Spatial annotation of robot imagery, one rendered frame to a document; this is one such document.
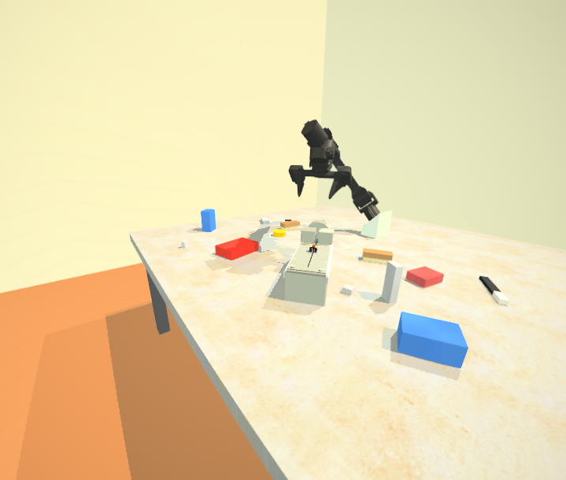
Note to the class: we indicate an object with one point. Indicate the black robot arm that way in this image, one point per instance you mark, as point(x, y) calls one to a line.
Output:
point(324, 148)

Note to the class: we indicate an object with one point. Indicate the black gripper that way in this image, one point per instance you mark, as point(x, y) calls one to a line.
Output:
point(342, 176)

